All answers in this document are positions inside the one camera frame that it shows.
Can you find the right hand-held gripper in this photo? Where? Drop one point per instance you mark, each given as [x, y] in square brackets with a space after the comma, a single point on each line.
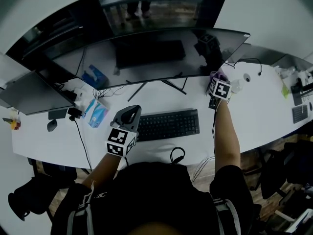
[222, 89]

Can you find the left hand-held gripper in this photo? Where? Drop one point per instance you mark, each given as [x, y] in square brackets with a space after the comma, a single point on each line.
[117, 137]

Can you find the purple cloth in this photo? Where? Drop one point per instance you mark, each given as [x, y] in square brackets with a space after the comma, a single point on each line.
[224, 77]

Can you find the wide black monitor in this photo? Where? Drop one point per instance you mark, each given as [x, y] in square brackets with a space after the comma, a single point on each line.
[146, 57]

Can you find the person's left forearm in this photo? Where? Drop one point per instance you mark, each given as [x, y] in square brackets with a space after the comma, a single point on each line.
[102, 166]

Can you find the person's right forearm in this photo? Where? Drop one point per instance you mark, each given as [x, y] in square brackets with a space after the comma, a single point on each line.
[226, 136]

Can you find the small black monitor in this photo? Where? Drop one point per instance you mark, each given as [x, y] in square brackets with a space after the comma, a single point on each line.
[31, 97]

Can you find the small white round device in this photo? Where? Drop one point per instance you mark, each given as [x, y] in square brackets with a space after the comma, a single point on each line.
[247, 77]

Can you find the blue tissue pack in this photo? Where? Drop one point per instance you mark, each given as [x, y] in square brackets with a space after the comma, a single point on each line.
[98, 113]

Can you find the black keyboard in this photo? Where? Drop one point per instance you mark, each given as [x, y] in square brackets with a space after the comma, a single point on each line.
[168, 125]

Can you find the white power strip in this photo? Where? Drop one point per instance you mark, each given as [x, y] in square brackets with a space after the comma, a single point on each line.
[80, 95]

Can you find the black power adapter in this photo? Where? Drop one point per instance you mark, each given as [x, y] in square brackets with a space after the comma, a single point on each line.
[74, 112]

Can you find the green sticky note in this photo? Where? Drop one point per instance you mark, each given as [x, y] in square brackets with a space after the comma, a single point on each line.
[285, 91]

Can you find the black headphones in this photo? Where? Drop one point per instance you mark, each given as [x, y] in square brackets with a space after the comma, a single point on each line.
[178, 160]

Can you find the black desk device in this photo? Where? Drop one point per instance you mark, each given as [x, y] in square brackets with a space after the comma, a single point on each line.
[297, 92]

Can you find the grey desk partition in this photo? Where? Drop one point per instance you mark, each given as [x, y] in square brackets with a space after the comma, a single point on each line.
[293, 61]

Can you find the black computer mouse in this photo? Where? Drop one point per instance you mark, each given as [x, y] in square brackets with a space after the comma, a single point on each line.
[52, 125]

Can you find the person's black shirt torso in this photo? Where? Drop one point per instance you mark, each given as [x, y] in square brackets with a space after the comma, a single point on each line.
[151, 192]

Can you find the small dark keyboard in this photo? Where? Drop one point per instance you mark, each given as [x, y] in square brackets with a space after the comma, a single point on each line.
[300, 113]

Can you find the black vertical strip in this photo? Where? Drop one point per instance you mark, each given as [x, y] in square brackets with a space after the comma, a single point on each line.
[222, 6]

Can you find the small dark mouse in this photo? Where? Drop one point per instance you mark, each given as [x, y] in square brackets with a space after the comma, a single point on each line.
[310, 106]

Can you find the black office chair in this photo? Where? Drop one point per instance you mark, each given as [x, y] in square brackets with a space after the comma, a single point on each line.
[34, 195]
[281, 170]

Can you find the dark glass window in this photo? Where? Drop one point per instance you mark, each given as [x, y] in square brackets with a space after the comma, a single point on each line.
[159, 6]

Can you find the small red bottle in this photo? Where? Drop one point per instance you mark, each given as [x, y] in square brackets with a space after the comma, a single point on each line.
[17, 126]

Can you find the small white cup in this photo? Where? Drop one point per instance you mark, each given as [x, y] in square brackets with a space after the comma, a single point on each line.
[14, 112]

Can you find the small orange bottle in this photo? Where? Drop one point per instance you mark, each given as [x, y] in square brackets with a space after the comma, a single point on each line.
[13, 124]

